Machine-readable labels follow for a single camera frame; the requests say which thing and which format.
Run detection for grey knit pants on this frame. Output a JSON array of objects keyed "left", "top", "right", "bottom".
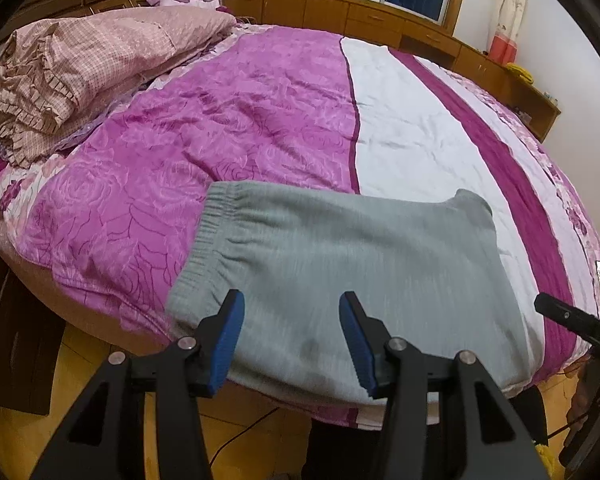
[{"left": 166, "top": 181, "right": 542, "bottom": 404}]

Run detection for purple white floral bedspread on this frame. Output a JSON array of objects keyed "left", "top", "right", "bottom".
[{"left": 0, "top": 24, "right": 600, "bottom": 430}]

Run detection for yellow object on cabinet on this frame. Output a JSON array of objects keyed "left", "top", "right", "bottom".
[{"left": 505, "top": 63, "right": 534, "bottom": 86}]

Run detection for right side floral curtain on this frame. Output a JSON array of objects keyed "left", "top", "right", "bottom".
[{"left": 488, "top": 0, "right": 527, "bottom": 65}]

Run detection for pink folded quilt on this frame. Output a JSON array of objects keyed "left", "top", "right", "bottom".
[{"left": 0, "top": 4, "right": 236, "bottom": 167}]

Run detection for black cable on floor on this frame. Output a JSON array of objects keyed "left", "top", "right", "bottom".
[{"left": 208, "top": 405, "right": 282, "bottom": 466}]

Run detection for wooden cabinet along wall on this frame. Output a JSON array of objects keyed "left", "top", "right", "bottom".
[{"left": 223, "top": 0, "right": 560, "bottom": 142}]

